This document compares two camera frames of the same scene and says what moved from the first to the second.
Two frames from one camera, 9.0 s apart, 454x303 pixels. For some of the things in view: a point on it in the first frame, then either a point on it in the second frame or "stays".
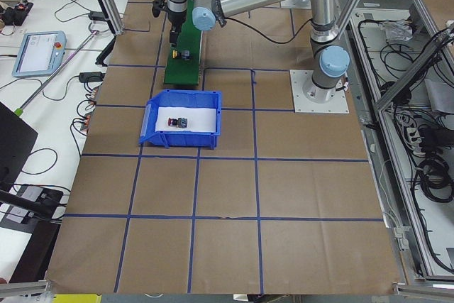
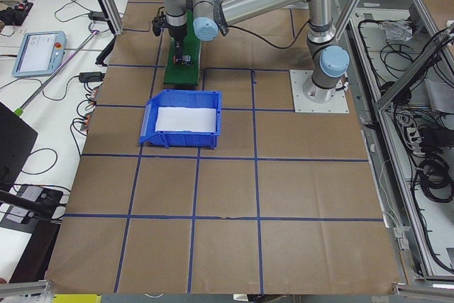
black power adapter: x=95 y=15 stays
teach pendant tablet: x=40 y=53 stays
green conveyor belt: x=182 y=72 stays
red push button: x=181 y=123 -> x=177 y=61
